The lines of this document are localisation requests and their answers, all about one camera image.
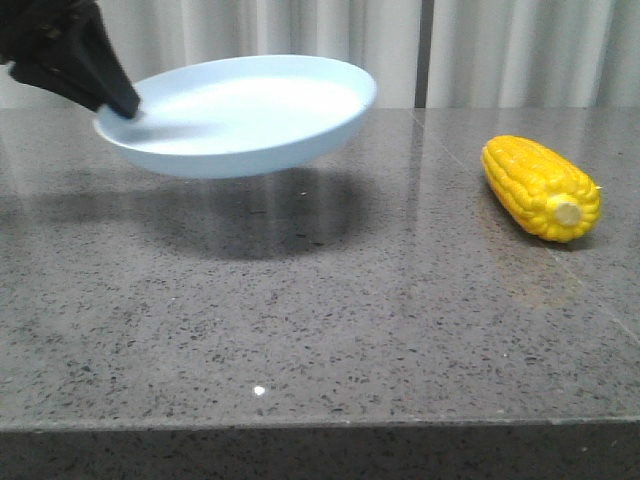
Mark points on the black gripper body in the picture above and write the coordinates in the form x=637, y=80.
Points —
x=22, y=20

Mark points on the light blue round plate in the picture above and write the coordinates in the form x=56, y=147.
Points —
x=241, y=116

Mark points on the white pleated curtain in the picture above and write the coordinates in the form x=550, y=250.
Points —
x=513, y=54
x=389, y=39

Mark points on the white pleated curtain left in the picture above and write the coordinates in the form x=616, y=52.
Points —
x=389, y=39

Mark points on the yellow plastic corn cob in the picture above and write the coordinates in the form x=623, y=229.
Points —
x=545, y=193

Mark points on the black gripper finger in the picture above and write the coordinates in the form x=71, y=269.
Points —
x=89, y=66
x=50, y=80

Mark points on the white pleated curtain right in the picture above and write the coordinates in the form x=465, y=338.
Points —
x=513, y=54

